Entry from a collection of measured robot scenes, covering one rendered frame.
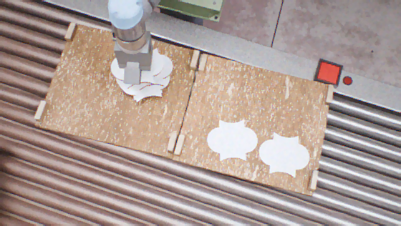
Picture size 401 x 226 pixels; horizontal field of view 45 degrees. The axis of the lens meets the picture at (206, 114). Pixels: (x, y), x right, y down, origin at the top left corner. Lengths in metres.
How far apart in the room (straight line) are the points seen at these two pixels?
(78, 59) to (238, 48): 0.50
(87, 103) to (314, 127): 0.67
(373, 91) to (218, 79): 0.49
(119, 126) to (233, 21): 1.38
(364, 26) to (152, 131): 1.69
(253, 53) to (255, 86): 0.12
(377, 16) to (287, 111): 1.51
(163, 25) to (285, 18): 1.25
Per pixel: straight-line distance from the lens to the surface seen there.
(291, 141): 1.41
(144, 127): 1.40
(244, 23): 2.65
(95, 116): 1.43
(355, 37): 2.75
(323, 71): 1.53
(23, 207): 1.43
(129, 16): 1.06
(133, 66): 1.25
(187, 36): 1.55
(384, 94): 1.58
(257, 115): 1.43
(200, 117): 1.41
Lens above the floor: 2.26
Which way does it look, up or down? 70 degrees down
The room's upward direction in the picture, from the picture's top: 7 degrees clockwise
